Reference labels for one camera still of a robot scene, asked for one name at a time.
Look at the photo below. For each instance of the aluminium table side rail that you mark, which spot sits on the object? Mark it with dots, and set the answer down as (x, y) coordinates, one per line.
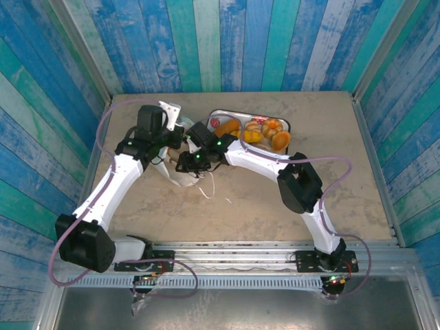
(367, 137)
(90, 172)

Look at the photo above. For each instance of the white strawberry print tray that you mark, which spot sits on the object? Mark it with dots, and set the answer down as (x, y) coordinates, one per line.
(214, 121)

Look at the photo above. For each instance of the aluminium corner post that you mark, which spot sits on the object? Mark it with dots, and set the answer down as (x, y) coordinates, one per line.
(382, 51)
(83, 51)

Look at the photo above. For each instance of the shiny metal sheet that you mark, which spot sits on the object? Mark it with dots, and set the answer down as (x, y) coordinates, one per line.
(240, 309)

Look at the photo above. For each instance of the oblong yellow fake roll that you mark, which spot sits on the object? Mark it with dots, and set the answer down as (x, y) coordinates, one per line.
(249, 137)

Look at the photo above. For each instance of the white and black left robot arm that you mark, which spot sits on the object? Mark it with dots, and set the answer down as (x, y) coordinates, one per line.
(110, 185)

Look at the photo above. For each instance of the aluminium frame rail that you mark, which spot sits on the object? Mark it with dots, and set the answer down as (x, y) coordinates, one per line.
(233, 256)

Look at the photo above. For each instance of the round golden fake bun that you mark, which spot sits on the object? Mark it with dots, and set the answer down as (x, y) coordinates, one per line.
(281, 140)

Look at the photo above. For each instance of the pale fake croissant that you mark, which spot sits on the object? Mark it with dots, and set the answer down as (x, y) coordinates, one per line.
(253, 124)

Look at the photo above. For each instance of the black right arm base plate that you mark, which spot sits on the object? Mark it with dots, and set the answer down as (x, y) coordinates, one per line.
(306, 261)

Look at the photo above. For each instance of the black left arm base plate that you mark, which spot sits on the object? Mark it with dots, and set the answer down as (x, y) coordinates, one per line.
(168, 261)

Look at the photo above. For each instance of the knotted orange fake bun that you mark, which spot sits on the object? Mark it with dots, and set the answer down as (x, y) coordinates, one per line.
(271, 125)

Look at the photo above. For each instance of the long golden fake bread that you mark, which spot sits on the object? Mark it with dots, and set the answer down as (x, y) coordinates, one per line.
(227, 127)

